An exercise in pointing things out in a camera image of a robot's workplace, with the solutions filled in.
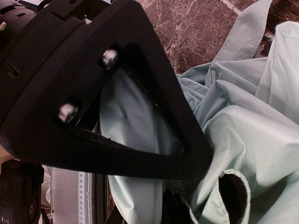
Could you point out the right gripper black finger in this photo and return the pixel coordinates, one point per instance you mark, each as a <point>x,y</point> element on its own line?
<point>52,121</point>

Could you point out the black front frame rail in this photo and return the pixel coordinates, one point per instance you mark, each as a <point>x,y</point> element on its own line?
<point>100,198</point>

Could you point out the mint green folding umbrella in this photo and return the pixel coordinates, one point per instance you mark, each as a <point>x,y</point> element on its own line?
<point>249,110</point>

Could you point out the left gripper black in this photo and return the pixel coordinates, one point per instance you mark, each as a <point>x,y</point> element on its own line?
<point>30,39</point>

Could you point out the grey slotted cable duct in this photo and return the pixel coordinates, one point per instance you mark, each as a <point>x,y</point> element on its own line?
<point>81,198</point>

